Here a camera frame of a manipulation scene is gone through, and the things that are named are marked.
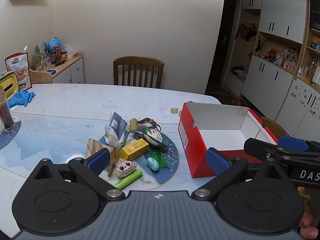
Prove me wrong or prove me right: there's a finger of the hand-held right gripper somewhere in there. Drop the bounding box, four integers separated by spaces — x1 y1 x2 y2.
244 138 320 167
278 135 320 155

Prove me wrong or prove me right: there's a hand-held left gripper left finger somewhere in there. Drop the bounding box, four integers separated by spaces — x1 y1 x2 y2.
35 149 125 202

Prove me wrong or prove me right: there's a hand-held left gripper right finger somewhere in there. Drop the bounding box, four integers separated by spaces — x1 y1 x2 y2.
191 147 288 202

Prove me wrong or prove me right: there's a gold foil packet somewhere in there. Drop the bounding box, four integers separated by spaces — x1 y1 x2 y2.
85 138 118 178

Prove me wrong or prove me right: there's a red shoe box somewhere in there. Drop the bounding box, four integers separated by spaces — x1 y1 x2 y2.
178 102 279 178

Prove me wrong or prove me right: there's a white wet wipes packet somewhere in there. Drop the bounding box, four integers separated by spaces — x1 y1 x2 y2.
104 124 127 149

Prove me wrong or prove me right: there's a beige cartoon monster charm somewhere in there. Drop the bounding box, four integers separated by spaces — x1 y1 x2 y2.
114 158 137 178

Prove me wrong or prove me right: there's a green tube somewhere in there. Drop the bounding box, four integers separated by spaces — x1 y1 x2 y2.
112 169 143 190

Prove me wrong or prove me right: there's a small yellow box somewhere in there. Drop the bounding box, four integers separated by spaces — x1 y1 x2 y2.
121 140 150 161

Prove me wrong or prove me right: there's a teal egg-shaped toy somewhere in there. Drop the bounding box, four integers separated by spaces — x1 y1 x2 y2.
146 157 160 172

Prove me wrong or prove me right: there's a green tassel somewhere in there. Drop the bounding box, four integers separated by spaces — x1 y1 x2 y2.
147 150 169 168

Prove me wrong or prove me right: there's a brown beaded bracelet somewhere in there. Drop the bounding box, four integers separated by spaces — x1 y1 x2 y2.
136 118 160 130

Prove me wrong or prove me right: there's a person's right hand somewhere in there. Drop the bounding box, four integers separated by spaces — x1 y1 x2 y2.
299 187 320 239

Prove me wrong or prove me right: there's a light wooden round-back chair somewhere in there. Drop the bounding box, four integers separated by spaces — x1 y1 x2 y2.
259 116 290 139

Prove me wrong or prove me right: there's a blue fan-shaped placemat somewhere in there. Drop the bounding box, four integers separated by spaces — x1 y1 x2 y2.
99 130 180 185

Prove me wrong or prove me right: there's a white cabinet unit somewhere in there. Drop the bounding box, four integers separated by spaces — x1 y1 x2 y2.
240 0 320 140

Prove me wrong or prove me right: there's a white wood-top sideboard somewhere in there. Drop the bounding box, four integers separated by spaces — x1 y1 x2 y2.
29 52 85 85

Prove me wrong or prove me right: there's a round blue coaster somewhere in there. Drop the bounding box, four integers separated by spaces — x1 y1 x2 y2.
0 121 22 150

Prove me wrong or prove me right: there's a blue cloth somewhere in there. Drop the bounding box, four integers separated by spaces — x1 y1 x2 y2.
9 91 36 108

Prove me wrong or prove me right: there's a glass of dark drink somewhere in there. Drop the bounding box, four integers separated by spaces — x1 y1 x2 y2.
0 85 16 133

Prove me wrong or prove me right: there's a light wooden seat back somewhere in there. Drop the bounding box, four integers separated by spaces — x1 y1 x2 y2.
29 69 53 84

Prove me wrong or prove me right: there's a dark wooden slatted chair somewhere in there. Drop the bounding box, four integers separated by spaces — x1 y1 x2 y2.
113 56 165 89

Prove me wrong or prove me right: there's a white plastic bag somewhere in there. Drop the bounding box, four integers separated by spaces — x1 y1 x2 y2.
61 44 77 58

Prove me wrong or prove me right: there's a hanging red bag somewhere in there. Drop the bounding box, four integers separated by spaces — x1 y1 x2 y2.
236 22 258 42

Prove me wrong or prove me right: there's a yellow tissue box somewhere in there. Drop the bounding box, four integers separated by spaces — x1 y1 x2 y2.
0 72 20 98

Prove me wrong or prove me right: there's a red snack bag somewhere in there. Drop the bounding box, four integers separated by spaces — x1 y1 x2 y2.
4 52 33 92

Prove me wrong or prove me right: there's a blue globe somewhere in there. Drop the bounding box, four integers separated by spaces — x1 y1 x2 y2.
47 38 62 53

